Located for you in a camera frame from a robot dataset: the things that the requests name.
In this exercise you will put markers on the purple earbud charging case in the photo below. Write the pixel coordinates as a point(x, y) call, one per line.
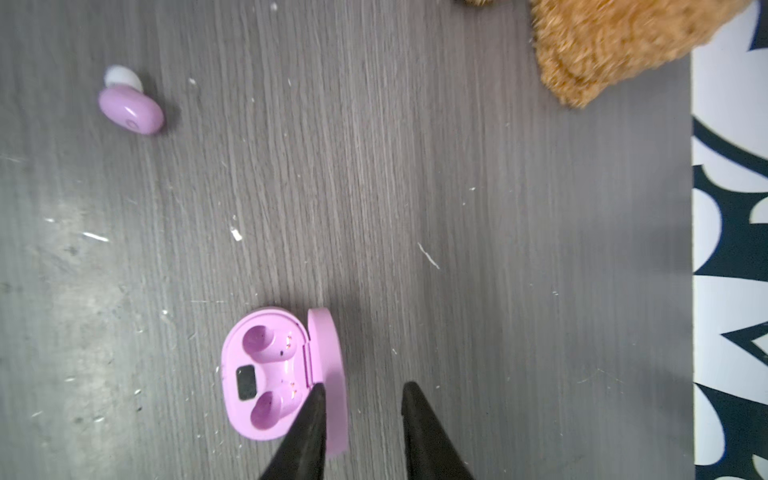
point(270, 362)

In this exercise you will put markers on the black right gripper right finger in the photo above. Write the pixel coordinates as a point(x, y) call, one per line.
point(429, 452)

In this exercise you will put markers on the brown teddy bear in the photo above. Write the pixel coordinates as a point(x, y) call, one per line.
point(583, 47)

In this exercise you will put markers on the purple earbud near case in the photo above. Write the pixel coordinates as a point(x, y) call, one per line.
point(124, 102)

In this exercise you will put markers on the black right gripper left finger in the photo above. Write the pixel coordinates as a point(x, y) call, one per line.
point(302, 454)

